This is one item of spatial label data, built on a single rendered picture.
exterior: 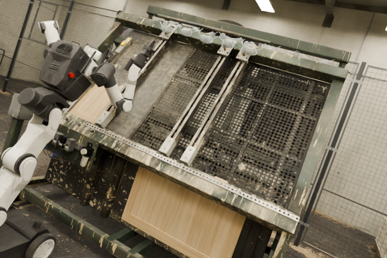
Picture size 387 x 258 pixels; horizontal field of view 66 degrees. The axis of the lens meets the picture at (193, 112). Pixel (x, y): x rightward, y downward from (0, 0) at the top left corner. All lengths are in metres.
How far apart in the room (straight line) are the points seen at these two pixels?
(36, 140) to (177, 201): 1.05
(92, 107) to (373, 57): 5.73
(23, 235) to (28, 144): 0.59
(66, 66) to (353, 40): 6.04
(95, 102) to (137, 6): 7.17
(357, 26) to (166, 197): 5.82
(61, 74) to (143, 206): 1.16
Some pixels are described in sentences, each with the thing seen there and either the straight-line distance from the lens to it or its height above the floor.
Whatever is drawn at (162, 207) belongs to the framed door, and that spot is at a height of 0.49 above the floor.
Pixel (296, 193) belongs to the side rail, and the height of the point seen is 1.00.
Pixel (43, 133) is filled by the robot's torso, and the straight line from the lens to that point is 2.10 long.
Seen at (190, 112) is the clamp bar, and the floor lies 1.24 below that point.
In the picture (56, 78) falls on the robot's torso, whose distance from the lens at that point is 2.03.
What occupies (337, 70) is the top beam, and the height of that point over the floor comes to 1.91.
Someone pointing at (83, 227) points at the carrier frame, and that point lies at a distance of 2.51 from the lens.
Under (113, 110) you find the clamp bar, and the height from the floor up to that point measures 1.04.
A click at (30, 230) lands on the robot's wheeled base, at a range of 2.29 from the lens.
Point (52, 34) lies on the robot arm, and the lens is 2.42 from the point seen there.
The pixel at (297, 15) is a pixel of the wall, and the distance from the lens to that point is 7.42.
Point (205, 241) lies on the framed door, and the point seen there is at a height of 0.41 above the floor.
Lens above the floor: 1.35
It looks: 3 degrees down
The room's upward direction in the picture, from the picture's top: 19 degrees clockwise
